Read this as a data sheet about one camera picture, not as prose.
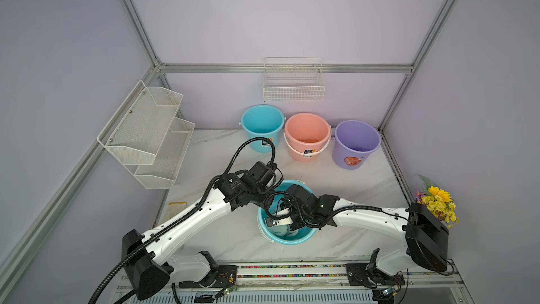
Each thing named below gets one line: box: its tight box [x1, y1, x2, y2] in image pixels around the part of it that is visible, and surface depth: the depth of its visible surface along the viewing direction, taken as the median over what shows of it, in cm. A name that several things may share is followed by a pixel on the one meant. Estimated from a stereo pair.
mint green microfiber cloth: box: [267, 223, 300, 238], surface depth 80 cm
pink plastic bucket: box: [283, 112, 332, 162], surface depth 100 cm
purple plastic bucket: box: [331, 120, 382, 171], surface depth 100 cm
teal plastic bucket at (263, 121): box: [240, 104, 285, 154], surface depth 104 cm
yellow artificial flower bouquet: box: [412, 174, 460, 229], surface depth 67 cm
